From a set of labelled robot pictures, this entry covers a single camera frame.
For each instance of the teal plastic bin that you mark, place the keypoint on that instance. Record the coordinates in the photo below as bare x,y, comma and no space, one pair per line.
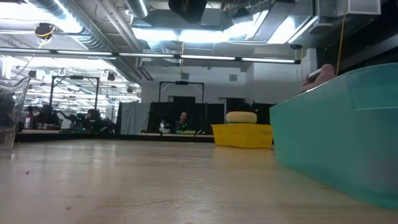
335,140

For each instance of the long ceiling light fixture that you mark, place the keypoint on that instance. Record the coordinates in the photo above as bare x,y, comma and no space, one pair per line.
205,57

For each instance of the black partition screens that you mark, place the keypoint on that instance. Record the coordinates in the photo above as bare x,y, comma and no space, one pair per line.
214,113

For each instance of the person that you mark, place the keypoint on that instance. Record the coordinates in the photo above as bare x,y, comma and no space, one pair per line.
183,121
93,115

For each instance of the grey fabric cover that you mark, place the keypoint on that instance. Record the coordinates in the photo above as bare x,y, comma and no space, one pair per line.
133,115

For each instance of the yellow plastic basket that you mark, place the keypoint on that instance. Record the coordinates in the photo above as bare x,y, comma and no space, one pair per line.
242,137

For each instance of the white ceiling air unit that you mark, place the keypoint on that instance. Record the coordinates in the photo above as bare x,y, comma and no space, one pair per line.
351,7

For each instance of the clear plastic container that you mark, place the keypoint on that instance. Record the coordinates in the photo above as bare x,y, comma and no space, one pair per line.
15,102

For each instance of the silver round ventilation duct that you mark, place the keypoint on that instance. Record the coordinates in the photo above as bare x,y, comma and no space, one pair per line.
138,7

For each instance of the grey wall vent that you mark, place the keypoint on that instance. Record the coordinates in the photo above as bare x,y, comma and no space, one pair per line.
233,77
184,76

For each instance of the black gantry frame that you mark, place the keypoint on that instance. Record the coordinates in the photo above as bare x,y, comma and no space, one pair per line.
76,76
182,82

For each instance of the black aluminium table frame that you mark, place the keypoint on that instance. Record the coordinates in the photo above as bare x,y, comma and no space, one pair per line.
109,137

